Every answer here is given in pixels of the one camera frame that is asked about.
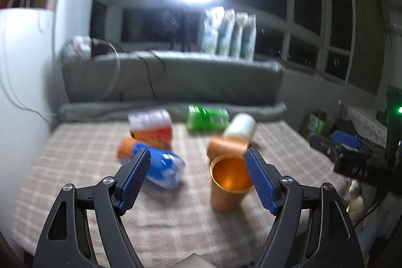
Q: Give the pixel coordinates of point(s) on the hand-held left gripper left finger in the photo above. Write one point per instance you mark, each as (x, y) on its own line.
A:
(135, 180)

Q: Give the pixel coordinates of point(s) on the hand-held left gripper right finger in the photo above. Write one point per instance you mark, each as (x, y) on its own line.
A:
(260, 183)

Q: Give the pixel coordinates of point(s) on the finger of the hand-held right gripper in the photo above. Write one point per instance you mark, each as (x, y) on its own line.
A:
(344, 138)

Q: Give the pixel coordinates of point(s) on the orange plastic cup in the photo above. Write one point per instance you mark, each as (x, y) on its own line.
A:
(227, 189)
(224, 145)

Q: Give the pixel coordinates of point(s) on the white plastic cup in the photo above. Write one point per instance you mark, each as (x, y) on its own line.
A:
(240, 126)

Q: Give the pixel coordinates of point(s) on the blue and orange snack bag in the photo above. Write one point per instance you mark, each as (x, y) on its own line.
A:
(163, 166)

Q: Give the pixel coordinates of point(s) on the green bag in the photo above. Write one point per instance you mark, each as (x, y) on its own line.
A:
(314, 123)

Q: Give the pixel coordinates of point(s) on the checked beige blanket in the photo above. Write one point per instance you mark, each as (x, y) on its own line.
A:
(176, 217)

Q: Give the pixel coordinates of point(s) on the red and white snack bag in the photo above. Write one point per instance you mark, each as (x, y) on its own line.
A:
(150, 126)

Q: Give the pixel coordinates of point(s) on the white paper sheet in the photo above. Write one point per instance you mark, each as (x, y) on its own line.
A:
(196, 261)

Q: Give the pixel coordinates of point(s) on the grey sofa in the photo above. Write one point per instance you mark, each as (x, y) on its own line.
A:
(188, 82)

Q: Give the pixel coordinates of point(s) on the white cylindrical appliance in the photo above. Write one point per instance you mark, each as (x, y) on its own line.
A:
(18, 67)

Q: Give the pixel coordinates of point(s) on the window frame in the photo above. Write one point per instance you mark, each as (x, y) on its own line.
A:
(326, 20)

